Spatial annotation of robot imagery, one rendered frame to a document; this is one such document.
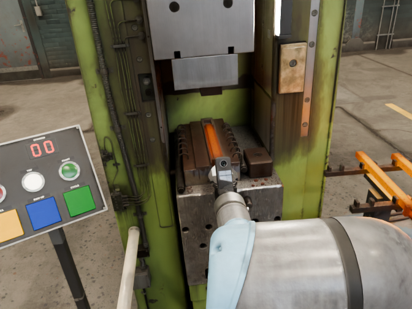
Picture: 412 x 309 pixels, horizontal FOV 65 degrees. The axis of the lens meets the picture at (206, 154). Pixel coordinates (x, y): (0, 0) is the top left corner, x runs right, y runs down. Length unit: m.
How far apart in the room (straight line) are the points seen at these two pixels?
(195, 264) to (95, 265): 1.08
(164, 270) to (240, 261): 1.34
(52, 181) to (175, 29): 0.57
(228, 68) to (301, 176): 0.62
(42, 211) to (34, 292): 1.32
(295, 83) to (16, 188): 0.95
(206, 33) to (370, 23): 7.15
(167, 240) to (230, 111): 0.67
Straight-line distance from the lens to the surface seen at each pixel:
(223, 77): 1.03
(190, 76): 1.02
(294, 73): 1.22
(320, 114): 1.35
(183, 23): 1.00
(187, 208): 1.17
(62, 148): 1.07
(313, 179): 1.48
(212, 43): 1.01
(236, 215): 0.85
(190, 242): 1.27
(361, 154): 1.36
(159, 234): 1.51
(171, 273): 1.68
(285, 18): 1.16
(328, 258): 0.34
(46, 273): 2.41
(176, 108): 1.56
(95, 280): 2.23
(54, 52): 7.39
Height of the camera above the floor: 1.57
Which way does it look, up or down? 28 degrees down
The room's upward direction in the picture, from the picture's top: 4 degrees counter-clockwise
